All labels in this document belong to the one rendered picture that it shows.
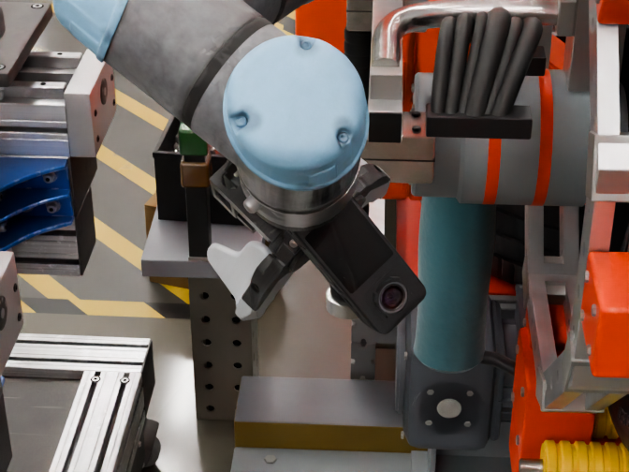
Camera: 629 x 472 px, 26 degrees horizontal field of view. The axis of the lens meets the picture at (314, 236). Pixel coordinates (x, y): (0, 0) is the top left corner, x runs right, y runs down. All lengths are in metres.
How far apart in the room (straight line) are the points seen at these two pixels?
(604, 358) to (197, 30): 0.52
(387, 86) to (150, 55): 0.47
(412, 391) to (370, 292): 0.99
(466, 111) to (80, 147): 0.69
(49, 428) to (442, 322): 0.68
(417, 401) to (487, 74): 0.80
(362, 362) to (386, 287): 1.34
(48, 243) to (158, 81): 1.08
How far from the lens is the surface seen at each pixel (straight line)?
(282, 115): 0.71
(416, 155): 1.21
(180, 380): 2.46
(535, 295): 1.59
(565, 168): 1.37
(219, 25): 0.74
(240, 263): 0.98
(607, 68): 1.17
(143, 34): 0.75
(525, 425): 1.56
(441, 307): 1.63
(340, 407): 2.19
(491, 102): 1.18
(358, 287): 0.90
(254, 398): 2.21
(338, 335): 2.56
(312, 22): 1.83
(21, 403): 2.11
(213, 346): 2.28
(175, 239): 2.00
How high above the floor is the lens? 1.50
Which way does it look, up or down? 32 degrees down
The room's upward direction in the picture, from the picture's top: straight up
